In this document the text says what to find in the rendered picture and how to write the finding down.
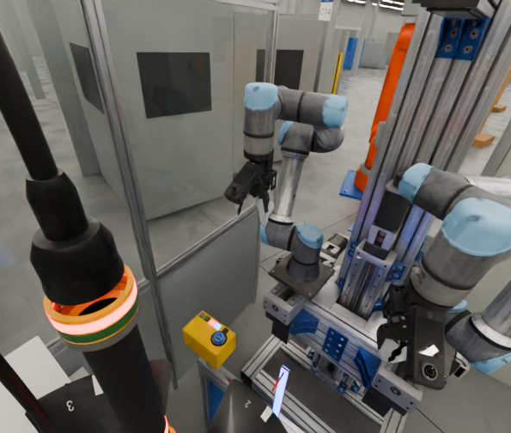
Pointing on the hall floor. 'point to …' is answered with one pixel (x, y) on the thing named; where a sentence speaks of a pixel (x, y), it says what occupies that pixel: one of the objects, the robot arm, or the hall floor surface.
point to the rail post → (206, 399)
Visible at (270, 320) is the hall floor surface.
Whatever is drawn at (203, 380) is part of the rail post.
